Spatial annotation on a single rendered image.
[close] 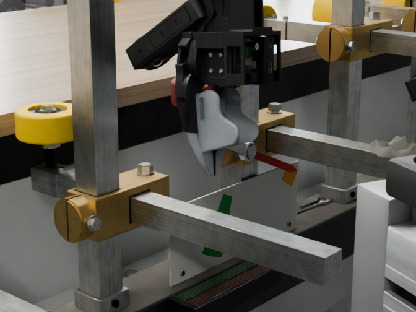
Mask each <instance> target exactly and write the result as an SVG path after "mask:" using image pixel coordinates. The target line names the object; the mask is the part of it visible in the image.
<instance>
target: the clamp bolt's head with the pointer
mask: <svg viewBox="0 0 416 312"><path fill-rule="evenodd" d="M234 154H235V157H236V158H237V159H239V160H240V158H239V156H238V152H235V151H234ZM255 155H256V156H255ZM246 157H247V159H248V160H251V159H252V158H254V159H256V160H259V161H261V162H264V163H267V164H270V165H272V166H275V167H277V168H281V169H283V170H286V171H289V172H293V171H298V170H297V169H296V168H295V167H294V166H293V165H291V164H289V163H286V162H283V161H281V160H278V159H276V158H273V157H270V156H268V155H265V154H262V153H260V152H257V150H256V148H255V146H254V145H252V144H251V145H249V147H248V148H247V150H246Z"/></svg>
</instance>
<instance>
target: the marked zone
mask: <svg viewBox="0 0 416 312"><path fill-rule="evenodd" d="M231 203H232V196H228V195H226V194H223V197H222V200H221V202H220V205H219V209H218V211H217V212H221V213H223V214H227V215H229V213H230V207H231ZM202 254H204V255H207V256H212V257H222V255H223V253H221V252H219V251H216V250H213V249H210V248H206V247H204V250H203V252H202Z"/></svg>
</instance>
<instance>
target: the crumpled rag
mask: <svg viewBox="0 0 416 312"><path fill-rule="evenodd" d="M367 150H370V152H373V153H375V154H376V155H378V156H381V157H382V158H384V156H385V157H386V158H387V157H388V158H389V157H391V158H398V157H406V156H410V155H416V143H414V142H413V143H411V144H410V143H409V141H408V140H407V138H406V136H403V137H399V136H396V137H395V138H393V140H392V141H391V142H389V143H387V142H386V141H385V140H381V141H379V140H377V139H375V140H374V141H373V142H372V143H370V146H369V148H368V149H367Z"/></svg>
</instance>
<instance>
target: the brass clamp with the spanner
mask: <svg viewBox="0 0 416 312"><path fill-rule="evenodd" d="M267 110H268V108H265V109H262V110H259V122H258V123H257V124H258V126H259V134H258V137H257V138H256V139H255V140H254V141H253V142H254V143H255V144H256V148H257V152H260V153H262V154H265V155H268V156H270V157H271V156H273V155H277V154H275V153H272V152H267V151H266V149H267V130H268V129H270V128H274V127H277V126H285V127H289V128H295V113H290V112H286V111H282V113H281V114H270V113H267ZM257 161H259V160H256V159H253V160H252V161H250V162H246V161H242V160H241V159H240V160H239V159H237V158H236V157H235V154H234V151H233V150H230V149H227V148H226V151H225V155H224V158H223V162H222V165H221V167H225V166H228V165H231V164H232V165H237V166H240V167H243V166H246V165H249V164H251V163H254V162H257Z"/></svg>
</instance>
